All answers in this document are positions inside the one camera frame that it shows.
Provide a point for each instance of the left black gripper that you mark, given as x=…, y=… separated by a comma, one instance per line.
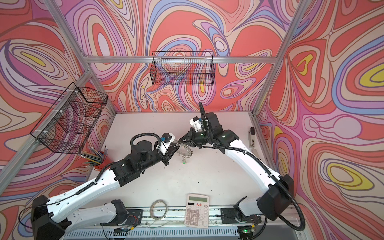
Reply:
x=169, y=154

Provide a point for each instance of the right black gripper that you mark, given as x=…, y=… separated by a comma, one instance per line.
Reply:
x=191, y=141

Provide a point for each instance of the metal disc with keyrings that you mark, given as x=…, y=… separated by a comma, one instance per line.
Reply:
x=184, y=151

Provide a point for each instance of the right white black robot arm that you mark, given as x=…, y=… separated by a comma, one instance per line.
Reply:
x=277, y=192

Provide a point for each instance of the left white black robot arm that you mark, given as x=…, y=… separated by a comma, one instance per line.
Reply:
x=54, y=217

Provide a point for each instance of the white desk calculator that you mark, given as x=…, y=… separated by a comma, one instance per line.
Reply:
x=197, y=211

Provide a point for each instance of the white stapler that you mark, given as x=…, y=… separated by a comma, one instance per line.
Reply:
x=252, y=137

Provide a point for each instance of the clear tape roll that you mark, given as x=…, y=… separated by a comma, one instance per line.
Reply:
x=158, y=210

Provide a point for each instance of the red cup with pens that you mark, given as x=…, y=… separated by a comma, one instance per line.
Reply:
x=97, y=159

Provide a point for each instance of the black wire basket back wall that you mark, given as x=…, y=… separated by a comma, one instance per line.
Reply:
x=183, y=68

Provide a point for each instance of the black wire basket wall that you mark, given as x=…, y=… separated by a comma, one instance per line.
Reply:
x=183, y=68
x=67, y=125

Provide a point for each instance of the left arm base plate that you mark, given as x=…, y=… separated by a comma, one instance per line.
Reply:
x=131, y=218

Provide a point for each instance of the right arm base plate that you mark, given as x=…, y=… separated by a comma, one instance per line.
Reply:
x=234, y=216

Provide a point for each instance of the black wire basket left wall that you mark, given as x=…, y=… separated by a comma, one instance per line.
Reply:
x=67, y=125

